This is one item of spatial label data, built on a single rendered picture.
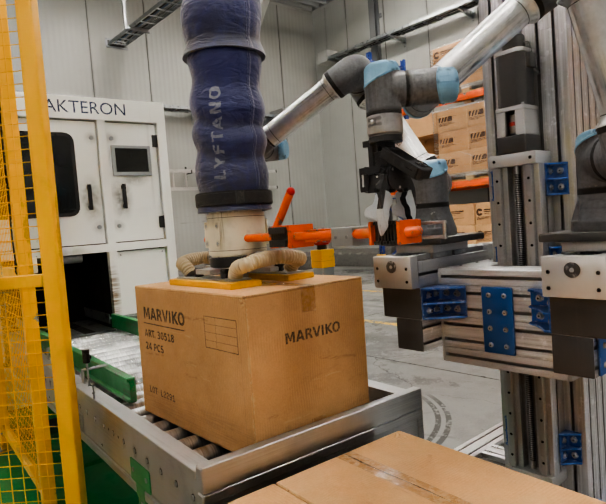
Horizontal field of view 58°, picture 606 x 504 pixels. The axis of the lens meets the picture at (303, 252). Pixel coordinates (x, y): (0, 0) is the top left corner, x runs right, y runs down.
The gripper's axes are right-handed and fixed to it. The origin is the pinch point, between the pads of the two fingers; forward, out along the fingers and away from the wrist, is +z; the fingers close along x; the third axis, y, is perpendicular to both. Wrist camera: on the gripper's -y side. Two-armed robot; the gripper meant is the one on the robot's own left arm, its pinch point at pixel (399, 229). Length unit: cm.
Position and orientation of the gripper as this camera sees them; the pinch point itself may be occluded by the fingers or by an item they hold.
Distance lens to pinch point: 117.2
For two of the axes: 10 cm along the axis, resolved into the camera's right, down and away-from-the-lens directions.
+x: -7.5, 0.9, -6.6
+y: -6.6, 0.1, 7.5
